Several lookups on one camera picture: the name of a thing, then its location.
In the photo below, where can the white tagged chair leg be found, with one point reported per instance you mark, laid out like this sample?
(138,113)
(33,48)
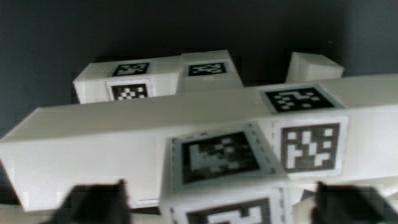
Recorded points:
(122,80)

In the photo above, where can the white U-shaped fence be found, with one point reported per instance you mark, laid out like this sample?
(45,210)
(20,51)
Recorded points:
(312,67)

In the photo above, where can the small tagged nut cube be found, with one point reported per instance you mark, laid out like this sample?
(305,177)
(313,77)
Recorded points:
(225,182)

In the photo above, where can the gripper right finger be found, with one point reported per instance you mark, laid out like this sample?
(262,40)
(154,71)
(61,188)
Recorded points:
(351,205)

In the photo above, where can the white chair back frame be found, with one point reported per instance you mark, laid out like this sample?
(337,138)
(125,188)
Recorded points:
(306,131)

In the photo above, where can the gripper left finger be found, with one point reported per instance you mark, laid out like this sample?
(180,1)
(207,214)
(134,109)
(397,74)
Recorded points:
(95,205)

